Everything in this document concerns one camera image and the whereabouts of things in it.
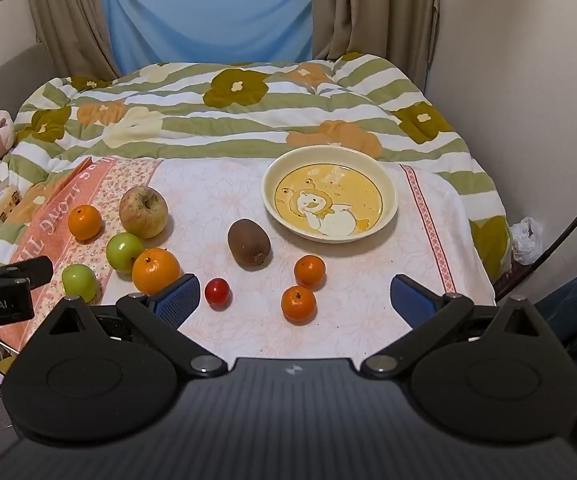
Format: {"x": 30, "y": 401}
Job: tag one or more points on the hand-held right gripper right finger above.
{"x": 412, "y": 301}

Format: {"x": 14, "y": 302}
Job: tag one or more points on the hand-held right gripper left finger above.
{"x": 177, "y": 301}

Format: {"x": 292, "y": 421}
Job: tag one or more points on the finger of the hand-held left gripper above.
{"x": 28, "y": 269}

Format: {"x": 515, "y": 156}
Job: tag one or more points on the large orange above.
{"x": 156, "y": 271}

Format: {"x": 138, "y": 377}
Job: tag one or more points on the red cherry tomato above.
{"x": 217, "y": 293}

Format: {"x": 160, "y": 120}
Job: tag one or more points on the green apple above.
{"x": 124, "y": 252}
{"x": 79, "y": 282}

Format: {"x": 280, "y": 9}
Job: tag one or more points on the small mandarin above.
{"x": 310, "y": 271}
{"x": 298, "y": 305}
{"x": 84, "y": 222}

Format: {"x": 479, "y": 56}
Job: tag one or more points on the cream plate with duck print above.
{"x": 329, "y": 195}

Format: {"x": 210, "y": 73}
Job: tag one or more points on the tissue packet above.
{"x": 1, "y": 205}

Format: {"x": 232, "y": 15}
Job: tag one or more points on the brown kiwi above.
{"x": 249, "y": 243}

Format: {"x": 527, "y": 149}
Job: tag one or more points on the red-yellow apple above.
{"x": 143, "y": 211}

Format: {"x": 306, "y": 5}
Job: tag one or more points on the white plastic bag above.
{"x": 525, "y": 240}

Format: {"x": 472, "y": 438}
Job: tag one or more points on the green striped floral quilt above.
{"x": 193, "y": 120}

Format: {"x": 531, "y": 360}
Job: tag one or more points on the grey upholstered headboard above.
{"x": 3, "y": 72}

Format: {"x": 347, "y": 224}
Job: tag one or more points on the beige curtain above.
{"x": 373, "y": 10}
{"x": 68, "y": 15}

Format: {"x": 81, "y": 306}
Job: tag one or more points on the blue cloth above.
{"x": 208, "y": 15}

